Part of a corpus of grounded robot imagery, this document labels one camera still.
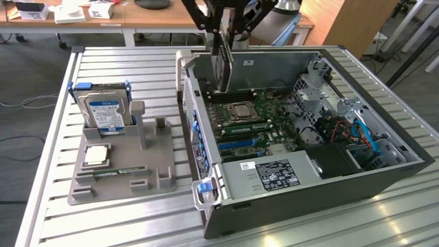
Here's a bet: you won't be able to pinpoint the wooden desk with white legs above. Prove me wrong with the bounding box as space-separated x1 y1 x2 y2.
0 0 315 49

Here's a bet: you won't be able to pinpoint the white boxes on desk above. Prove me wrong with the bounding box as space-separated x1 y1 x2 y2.
52 0 86 25

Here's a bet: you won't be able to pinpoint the white box with black lid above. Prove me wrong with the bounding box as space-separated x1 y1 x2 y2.
17 2 49 21

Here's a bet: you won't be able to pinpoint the white labelled box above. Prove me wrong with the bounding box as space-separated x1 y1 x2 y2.
88 2 115 20

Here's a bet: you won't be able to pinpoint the perforated metal bracket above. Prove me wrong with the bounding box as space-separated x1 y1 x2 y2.
291 73 344 116

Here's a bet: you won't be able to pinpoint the black round base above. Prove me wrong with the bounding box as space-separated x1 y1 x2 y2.
133 0 171 10

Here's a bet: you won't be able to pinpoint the blue wire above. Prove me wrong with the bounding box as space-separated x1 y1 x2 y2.
351 119 383 156

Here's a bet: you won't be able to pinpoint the brown cardboard piece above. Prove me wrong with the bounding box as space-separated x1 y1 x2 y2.
5 4 20 21

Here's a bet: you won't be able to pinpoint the CPU socket with metal frame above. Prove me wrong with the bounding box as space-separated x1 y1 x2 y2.
224 101 259 122

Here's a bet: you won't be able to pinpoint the black slanted pole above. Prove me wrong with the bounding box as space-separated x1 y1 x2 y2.
385 27 439 87

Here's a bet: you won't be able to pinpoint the black graphics card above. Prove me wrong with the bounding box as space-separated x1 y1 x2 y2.
209 7 236 94

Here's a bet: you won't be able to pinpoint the hard disk with blue rails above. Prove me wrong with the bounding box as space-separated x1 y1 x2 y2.
64 80 133 136

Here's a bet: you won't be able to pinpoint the grey plastic parts rack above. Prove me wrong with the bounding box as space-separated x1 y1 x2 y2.
66 100 177 206

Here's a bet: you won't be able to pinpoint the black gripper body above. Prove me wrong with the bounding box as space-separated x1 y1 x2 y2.
201 0 264 14

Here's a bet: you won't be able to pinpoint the blue expansion slot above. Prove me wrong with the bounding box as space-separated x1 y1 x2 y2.
217 138 260 151

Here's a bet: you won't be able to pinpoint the grey power supply unit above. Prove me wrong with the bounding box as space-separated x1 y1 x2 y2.
220 150 325 200

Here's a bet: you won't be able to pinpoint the black fan shroud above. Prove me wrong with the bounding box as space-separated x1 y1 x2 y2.
304 143 364 180

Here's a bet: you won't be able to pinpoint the white table frame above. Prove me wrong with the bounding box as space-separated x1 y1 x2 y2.
379 0 439 73

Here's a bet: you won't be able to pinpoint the white socket box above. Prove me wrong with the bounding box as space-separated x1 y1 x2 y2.
363 31 388 56

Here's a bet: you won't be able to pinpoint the black floor cable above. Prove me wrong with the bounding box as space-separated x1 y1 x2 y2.
0 135 45 161

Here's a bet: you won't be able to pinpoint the silver CPU chip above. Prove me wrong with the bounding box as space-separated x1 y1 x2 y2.
82 146 111 166

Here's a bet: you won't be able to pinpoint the wooden cabinet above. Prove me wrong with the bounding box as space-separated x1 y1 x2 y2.
304 0 403 59

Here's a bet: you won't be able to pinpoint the black open PC case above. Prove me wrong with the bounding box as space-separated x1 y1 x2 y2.
175 45 435 240

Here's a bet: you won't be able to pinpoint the orange wire bundle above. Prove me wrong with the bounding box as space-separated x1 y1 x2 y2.
333 120 373 148

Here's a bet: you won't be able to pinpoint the green motherboard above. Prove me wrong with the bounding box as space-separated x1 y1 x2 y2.
201 89 307 163

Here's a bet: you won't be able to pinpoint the metal disk bay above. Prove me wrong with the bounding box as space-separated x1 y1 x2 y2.
335 99 411 172

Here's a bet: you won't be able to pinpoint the grey floor cable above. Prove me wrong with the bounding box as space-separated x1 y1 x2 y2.
0 93 60 109

